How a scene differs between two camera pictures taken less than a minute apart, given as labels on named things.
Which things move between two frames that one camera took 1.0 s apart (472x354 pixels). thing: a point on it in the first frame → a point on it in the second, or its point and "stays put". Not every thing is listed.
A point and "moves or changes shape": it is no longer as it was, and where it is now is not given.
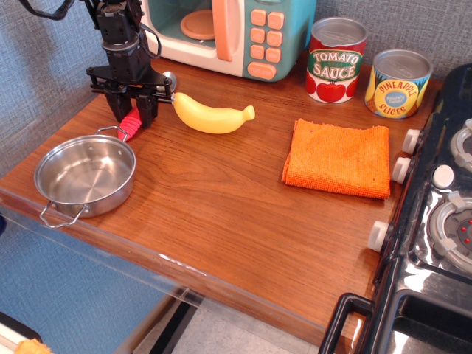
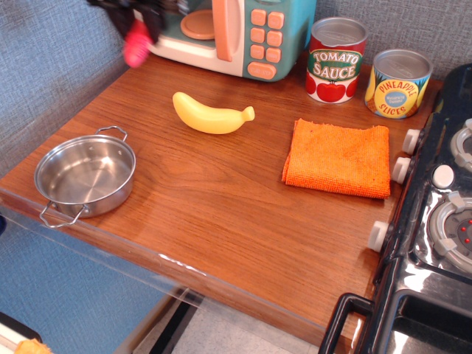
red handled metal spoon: x=172 y=79 moves or changes shape
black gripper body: x=129 y=71 → x=138 y=8
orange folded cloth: x=339 y=158 stays put
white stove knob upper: x=410 y=141 stays put
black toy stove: x=424 y=304 stays put
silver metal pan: x=92 y=174 stays put
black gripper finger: x=147 y=105 → x=155 y=16
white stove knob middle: x=400 y=169 stays put
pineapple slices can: x=397 y=82 stays put
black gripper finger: x=122 y=105 → x=122 y=17
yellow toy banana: x=210 y=120 stays put
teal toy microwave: x=267 y=40 stays put
